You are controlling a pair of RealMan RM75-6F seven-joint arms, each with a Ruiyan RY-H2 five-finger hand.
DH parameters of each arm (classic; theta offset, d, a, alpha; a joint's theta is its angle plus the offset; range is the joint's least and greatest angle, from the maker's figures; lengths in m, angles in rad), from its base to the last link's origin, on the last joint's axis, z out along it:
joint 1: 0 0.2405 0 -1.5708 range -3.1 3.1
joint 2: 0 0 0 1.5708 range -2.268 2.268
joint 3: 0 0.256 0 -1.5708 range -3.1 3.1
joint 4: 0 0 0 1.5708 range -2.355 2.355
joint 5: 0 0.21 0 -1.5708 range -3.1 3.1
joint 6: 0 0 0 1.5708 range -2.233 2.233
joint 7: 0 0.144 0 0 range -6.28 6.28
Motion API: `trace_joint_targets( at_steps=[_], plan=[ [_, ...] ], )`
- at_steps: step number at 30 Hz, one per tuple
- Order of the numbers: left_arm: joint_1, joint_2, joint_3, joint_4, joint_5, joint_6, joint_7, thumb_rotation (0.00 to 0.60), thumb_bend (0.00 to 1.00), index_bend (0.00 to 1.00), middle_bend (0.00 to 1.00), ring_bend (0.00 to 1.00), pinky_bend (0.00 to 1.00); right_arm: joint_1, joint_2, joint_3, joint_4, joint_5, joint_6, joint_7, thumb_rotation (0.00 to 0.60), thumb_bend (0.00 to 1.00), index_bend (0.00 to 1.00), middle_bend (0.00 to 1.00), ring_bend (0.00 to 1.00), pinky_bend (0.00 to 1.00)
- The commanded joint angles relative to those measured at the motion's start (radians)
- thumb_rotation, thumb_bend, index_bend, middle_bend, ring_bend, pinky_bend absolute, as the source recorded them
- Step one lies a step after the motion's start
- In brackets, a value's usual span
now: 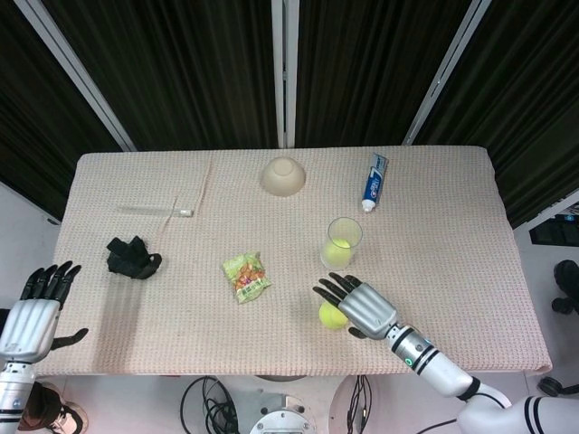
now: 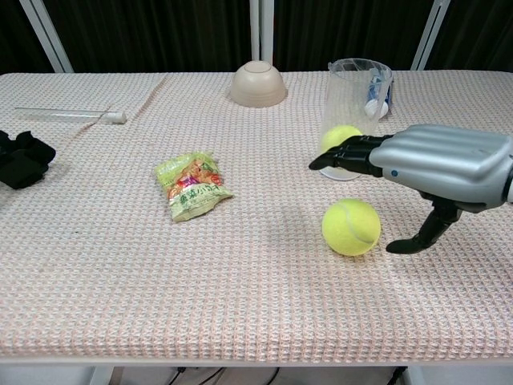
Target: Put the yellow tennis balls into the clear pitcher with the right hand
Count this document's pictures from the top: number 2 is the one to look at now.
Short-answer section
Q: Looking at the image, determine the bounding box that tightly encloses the clear tube with white cap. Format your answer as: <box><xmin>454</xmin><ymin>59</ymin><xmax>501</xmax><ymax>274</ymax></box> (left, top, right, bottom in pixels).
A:
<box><xmin>14</xmin><ymin>106</ymin><xmax>128</xmax><ymax>124</ymax></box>

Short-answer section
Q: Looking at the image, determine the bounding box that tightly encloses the black cloth bundle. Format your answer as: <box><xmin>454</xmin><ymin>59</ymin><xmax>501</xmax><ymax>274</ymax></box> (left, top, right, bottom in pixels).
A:
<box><xmin>0</xmin><ymin>129</ymin><xmax>57</xmax><ymax>190</ymax></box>

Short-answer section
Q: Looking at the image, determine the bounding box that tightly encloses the white slanted frame post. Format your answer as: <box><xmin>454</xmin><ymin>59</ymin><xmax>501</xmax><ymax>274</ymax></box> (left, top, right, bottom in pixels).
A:
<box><xmin>410</xmin><ymin>0</ymin><xmax>449</xmax><ymax>73</ymax></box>
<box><xmin>18</xmin><ymin>0</ymin><xmax>75</xmax><ymax>74</ymax></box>

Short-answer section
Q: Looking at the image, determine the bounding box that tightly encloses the clear plastic cup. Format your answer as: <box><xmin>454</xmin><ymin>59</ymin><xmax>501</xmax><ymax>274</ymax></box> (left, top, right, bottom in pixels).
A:
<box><xmin>316</xmin><ymin>58</ymin><xmax>394</xmax><ymax>182</ymax></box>

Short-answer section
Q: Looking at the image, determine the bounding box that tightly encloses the white upright frame post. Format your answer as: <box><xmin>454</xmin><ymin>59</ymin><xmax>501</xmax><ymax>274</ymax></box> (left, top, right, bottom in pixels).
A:
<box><xmin>248</xmin><ymin>0</ymin><xmax>274</xmax><ymax>67</ymax></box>

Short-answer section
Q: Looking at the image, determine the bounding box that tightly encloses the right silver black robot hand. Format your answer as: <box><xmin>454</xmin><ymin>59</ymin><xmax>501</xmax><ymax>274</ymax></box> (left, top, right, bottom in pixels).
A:
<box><xmin>308</xmin><ymin>124</ymin><xmax>513</xmax><ymax>254</ymax></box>

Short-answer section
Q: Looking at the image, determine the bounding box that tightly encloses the yellow tennis ball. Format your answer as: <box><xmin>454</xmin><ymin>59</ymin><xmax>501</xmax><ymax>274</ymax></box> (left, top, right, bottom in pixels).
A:
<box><xmin>321</xmin><ymin>197</ymin><xmax>382</xmax><ymax>257</ymax></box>
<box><xmin>320</xmin><ymin>124</ymin><xmax>364</xmax><ymax>156</ymax></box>

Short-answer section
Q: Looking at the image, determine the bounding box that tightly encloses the beige upturned bowl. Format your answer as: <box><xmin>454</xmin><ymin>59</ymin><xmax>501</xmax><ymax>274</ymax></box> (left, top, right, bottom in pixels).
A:
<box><xmin>229</xmin><ymin>60</ymin><xmax>289</xmax><ymax>108</ymax></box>

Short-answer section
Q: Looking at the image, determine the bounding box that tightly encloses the beige woven tablecloth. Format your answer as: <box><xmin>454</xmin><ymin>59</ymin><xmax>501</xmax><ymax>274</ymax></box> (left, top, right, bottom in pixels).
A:
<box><xmin>0</xmin><ymin>71</ymin><xmax>513</xmax><ymax>360</ymax></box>

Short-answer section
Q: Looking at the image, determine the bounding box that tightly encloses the green snack bag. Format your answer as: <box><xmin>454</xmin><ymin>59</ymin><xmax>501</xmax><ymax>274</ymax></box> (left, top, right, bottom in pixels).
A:
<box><xmin>154</xmin><ymin>150</ymin><xmax>234</xmax><ymax>224</ymax></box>

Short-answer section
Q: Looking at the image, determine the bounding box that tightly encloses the blue white tube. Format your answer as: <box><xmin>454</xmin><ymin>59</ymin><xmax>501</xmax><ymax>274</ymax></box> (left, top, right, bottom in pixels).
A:
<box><xmin>366</xmin><ymin>67</ymin><xmax>396</xmax><ymax>120</ymax></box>

